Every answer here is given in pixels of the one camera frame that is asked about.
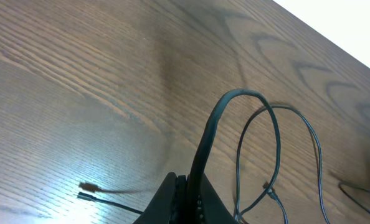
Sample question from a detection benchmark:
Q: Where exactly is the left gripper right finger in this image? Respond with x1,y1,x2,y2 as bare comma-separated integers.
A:
195,174,237,224

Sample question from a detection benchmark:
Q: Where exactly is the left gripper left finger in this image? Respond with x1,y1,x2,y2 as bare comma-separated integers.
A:
134,172,187,224

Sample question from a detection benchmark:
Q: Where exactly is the black usb cable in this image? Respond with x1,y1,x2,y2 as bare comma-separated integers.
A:
234,105,370,224

